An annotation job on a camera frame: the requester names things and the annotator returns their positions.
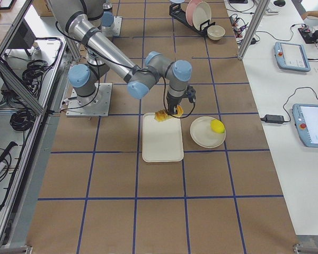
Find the white tray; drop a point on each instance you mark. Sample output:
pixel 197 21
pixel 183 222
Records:
pixel 162 141

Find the cardboard box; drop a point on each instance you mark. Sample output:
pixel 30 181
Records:
pixel 42 8

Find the cream bowl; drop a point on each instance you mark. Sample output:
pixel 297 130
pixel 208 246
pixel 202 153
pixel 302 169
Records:
pixel 215 32

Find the yellow lemon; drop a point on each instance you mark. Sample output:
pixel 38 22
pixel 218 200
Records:
pixel 217 126

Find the cream plate in rack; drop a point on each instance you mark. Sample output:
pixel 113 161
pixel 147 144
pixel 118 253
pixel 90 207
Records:
pixel 201 15

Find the far teach pendant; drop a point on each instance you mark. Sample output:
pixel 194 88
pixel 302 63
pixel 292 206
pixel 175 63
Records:
pixel 291 56

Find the blue plate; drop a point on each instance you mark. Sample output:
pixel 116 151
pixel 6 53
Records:
pixel 177 1

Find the teach pendant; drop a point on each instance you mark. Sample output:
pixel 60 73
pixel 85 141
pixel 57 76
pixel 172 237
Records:
pixel 306 123
pixel 291 56

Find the near teach pendant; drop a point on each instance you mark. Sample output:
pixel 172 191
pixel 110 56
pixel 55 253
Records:
pixel 306 123

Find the pink plate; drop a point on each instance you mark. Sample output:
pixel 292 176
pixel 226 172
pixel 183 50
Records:
pixel 190 10

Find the aluminium frame post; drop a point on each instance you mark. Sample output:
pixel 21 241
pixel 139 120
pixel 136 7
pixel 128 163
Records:
pixel 256 19

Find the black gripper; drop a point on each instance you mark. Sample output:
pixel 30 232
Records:
pixel 173 101

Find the black power adapter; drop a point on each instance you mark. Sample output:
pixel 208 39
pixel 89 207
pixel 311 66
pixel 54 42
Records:
pixel 278 119

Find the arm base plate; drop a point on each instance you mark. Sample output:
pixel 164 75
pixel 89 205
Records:
pixel 115 32
pixel 97 104

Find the cream plate with lemon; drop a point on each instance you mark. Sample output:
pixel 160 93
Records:
pixel 202 134

